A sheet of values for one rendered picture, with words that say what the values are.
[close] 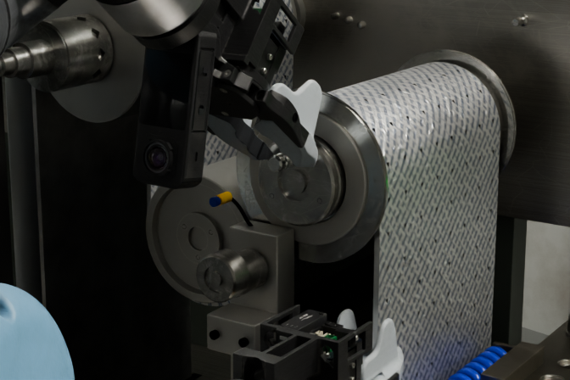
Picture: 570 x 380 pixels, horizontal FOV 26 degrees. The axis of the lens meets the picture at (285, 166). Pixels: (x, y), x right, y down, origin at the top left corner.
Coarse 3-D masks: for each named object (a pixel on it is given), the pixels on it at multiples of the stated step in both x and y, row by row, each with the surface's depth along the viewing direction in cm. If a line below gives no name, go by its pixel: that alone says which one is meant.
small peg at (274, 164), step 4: (272, 156) 98; (276, 156) 98; (280, 156) 98; (284, 156) 99; (268, 160) 98; (272, 160) 98; (276, 160) 98; (280, 160) 98; (284, 160) 98; (288, 160) 99; (268, 164) 98; (272, 164) 98; (276, 164) 98; (280, 164) 98; (284, 164) 98; (288, 164) 99; (292, 164) 99; (272, 168) 98; (276, 168) 98; (280, 168) 98; (284, 168) 99
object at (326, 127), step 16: (320, 128) 100; (336, 128) 100; (336, 144) 100; (352, 144) 99; (256, 160) 105; (352, 160) 99; (256, 176) 105; (352, 176) 100; (256, 192) 105; (352, 192) 100; (352, 208) 100; (272, 224) 105; (288, 224) 104; (320, 224) 102; (336, 224) 101; (352, 224) 101; (304, 240) 104; (320, 240) 103
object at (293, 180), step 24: (264, 168) 102; (288, 168) 101; (312, 168) 100; (336, 168) 100; (264, 192) 103; (288, 192) 102; (312, 192) 100; (336, 192) 99; (288, 216) 102; (312, 216) 101
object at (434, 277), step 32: (480, 192) 117; (416, 224) 106; (448, 224) 112; (480, 224) 118; (384, 256) 102; (416, 256) 107; (448, 256) 113; (480, 256) 119; (384, 288) 103; (416, 288) 108; (448, 288) 114; (480, 288) 120; (384, 320) 104; (416, 320) 109; (448, 320) 115; (480, 320) 121; (416, 352) 110; (448, 352) 116; (480, 352) 122
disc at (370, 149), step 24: (336, 120) 100; (360, 120) 99; (360, 144) 99; (240, 168) 106; (384, 168) 98; (240, 192) 107; (384, 192) 99; (264, 216) 106; (360, 216) 100; (336, 240) 102; (360, 240) 101
